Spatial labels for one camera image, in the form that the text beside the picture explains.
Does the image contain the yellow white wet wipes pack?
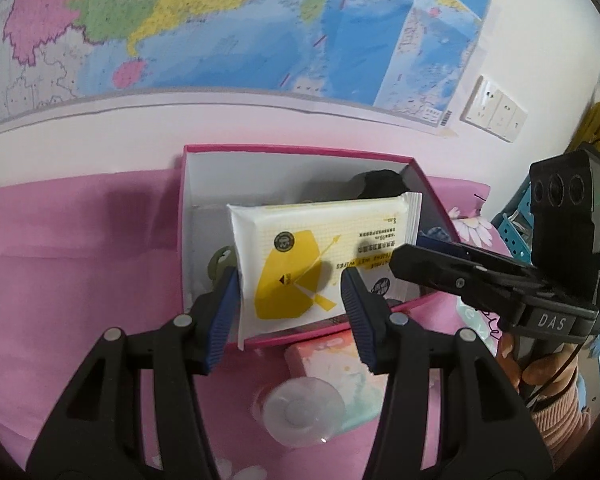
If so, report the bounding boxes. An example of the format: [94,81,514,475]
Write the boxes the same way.
[228,192,422,347]

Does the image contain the pink sleeved right forearm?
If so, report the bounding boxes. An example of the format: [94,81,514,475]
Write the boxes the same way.
[531,378,591,469]

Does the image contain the black soft fabric item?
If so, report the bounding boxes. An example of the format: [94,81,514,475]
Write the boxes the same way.
[354,169,408,200]

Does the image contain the right hand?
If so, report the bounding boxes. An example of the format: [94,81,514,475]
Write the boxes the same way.
[496,333,579,399]

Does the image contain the blue plastic basket shelf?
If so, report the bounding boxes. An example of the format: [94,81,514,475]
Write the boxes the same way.
[493,178,534,263]

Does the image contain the pastel tissue pack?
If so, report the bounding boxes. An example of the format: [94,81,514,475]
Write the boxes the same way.
[284,330,387,434]

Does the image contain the pink printed tablecloth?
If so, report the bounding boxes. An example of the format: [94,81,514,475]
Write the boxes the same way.
[0,168,514,480]

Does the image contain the clear round plastic container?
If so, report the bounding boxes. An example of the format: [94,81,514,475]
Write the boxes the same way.
[260,377,346,448]

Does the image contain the green and white plush toy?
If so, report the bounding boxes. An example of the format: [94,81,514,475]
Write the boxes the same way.
[207,246,237,288]

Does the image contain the pink storage box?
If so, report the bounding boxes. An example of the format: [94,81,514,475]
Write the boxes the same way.
[178,145,458,309]

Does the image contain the black cable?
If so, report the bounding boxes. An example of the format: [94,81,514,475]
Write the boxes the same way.
[524,328,589,409]

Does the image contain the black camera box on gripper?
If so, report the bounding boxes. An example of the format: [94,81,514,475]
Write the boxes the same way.
[530,148,600,302]

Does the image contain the white wall socket panel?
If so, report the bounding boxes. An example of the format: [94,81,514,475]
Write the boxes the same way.
[460,75,528,143]

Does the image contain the colourful wall map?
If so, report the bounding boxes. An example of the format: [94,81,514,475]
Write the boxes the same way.
[0,0,490,127]

